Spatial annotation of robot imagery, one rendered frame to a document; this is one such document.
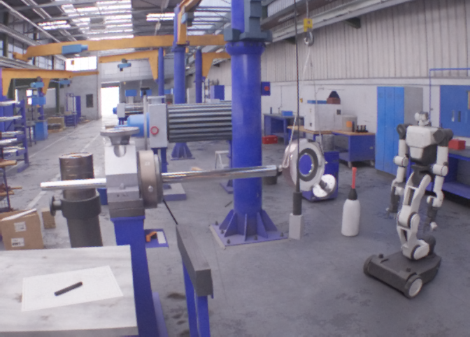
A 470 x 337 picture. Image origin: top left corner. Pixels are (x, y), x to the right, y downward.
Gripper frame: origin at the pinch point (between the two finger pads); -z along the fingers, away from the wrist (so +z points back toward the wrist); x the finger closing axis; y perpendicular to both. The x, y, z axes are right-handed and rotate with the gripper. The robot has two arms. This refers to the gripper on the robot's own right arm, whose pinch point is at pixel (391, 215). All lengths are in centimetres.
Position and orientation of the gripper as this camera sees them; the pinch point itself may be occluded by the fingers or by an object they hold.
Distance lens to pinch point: 337.3
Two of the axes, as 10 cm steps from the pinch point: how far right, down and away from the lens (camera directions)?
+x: -9.0, -1.1, -4.3
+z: 1.7, -9.8, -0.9
